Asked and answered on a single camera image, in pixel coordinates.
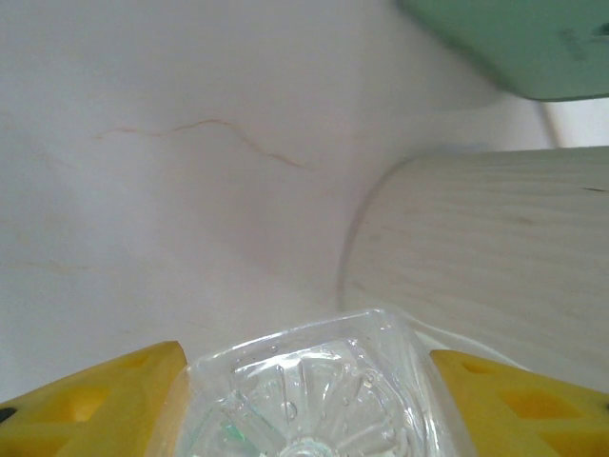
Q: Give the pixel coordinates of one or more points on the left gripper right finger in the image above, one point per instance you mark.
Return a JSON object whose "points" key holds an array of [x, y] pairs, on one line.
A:
{"points": [[523, 409]]}

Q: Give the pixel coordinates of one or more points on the square clear bottle orange label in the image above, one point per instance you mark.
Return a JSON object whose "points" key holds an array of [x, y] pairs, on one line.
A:
{"points": [[309, 395]]}

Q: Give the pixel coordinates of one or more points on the cream ribbed plastic bin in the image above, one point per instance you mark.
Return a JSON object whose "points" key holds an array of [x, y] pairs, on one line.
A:
{"points": [[476, 247]]}

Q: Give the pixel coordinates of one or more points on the mint green carry case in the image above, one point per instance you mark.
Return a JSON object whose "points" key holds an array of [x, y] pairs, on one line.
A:
{"points": [[523, 47]]}

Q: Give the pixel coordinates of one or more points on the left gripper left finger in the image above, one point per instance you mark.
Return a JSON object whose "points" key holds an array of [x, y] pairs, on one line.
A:
{"points": [[71, 404]]}

